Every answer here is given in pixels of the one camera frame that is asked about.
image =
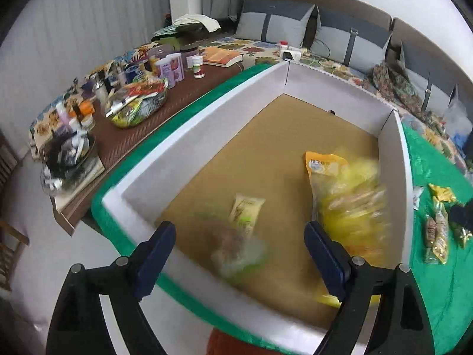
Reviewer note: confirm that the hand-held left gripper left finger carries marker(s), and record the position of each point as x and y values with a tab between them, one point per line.
155	259

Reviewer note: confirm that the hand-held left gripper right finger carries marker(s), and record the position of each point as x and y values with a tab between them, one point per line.
327	259

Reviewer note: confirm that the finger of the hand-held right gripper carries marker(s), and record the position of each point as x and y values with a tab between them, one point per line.
462	217

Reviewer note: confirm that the gold foil snack packet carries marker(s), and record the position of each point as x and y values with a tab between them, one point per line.
465	236

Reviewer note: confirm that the yellow-edged clear peanut packet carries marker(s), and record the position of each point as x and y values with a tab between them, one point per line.
441	229

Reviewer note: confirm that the gold wrapper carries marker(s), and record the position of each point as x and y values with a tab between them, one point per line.
443	192

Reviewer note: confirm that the dark clear sausage packet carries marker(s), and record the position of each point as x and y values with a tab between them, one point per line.
429	240

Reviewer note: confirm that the yellow packet with red label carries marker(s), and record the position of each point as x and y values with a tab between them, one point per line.
343	210

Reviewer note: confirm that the green-edged clear drumstick packet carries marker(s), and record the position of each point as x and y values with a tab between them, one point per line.
232	247

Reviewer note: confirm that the pale yellow snack packet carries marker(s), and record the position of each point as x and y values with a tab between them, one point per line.
245	210

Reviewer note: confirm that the white cardboard box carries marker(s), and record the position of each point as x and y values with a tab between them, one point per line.
266	148

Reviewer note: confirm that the clear plastic bag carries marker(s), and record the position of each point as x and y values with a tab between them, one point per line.
460	116

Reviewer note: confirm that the pale flat book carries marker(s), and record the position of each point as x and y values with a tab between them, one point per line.
85	177

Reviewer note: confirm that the person's orange clothing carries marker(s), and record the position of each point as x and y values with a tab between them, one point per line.
232	344

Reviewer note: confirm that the brown side table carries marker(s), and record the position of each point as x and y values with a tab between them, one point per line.
122	144

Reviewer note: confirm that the metal bowl of toiletries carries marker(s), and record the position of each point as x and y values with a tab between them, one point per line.
66	155

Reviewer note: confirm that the wooden chair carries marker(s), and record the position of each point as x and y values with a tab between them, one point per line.
7	251

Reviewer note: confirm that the plastic bag of packets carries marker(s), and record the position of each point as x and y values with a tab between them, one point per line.
136	105

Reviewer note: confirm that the orange bottle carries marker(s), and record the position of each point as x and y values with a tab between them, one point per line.
87	111

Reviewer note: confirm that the purple canister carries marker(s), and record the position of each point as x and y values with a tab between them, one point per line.
175	67
162	74

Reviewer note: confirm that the white bottle with green label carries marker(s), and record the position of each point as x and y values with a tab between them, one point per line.
198	68

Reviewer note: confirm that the translucent pink container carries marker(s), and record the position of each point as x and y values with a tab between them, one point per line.
159	52

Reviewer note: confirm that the white power strip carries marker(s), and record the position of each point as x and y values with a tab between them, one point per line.
293	53

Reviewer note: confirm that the dark jar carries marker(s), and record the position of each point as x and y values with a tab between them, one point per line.
189	53

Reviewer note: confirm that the orange book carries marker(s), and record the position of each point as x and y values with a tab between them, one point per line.
221	56

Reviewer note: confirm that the green clothes pile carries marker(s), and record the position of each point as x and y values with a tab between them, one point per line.
170	33

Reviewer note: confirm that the white cloth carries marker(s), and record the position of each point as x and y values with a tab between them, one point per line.
201	22

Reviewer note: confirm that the grey curtain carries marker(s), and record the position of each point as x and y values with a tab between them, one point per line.
85	26

